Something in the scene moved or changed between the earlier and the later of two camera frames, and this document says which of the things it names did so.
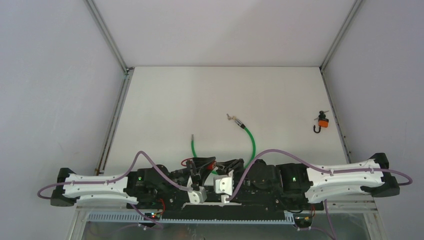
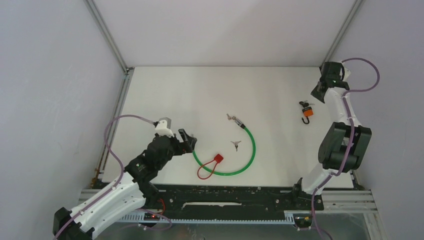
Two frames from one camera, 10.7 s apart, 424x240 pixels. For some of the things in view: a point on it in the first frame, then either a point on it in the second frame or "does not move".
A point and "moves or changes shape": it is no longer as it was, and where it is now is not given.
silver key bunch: x=230 y=118 does not move
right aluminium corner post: x=355 y=7 does not move
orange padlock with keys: x=323 y=121 to x=307 y=110
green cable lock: x=243 y=125 does not move
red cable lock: x=209 y=167 moves or changes shape
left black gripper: x=200 y=174 to x=190 y=140
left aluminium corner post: x=103 y=28 does not move
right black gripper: x=232 y=164 to x=317 y=95
